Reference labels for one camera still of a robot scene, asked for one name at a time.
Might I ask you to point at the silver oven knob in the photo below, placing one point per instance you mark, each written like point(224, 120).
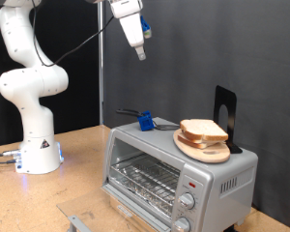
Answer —
point(182, 225)
point(187, 201)

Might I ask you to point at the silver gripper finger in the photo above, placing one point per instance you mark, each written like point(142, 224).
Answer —
point(140, 53)

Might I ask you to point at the red oven indicator light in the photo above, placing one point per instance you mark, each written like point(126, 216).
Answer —
point(192, 185)

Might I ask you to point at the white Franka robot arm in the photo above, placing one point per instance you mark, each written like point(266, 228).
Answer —
point(38, 129)

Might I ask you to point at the black fabric backdrop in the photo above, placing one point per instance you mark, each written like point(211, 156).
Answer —
point(80, 106)

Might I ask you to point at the round wooden cutting board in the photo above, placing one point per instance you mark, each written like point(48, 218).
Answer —
point(212, 156)

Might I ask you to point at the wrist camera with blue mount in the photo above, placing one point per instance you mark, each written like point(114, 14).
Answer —
point(145, 27)

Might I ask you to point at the metal spatula with blue block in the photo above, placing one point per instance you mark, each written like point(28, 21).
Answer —
point(145, 122)

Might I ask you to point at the black metal bookend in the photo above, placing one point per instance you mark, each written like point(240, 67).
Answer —
point(230, 100)

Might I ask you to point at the vertical metal pole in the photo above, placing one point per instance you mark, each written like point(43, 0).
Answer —
point(101, 80)

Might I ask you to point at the silver toaster oven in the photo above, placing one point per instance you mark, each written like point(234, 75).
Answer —
point(235, 206)

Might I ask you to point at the gray fabric backdrop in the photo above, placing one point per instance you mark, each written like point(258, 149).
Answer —
point(183, 48)

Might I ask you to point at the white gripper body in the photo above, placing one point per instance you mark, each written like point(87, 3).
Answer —
point(130, 25)

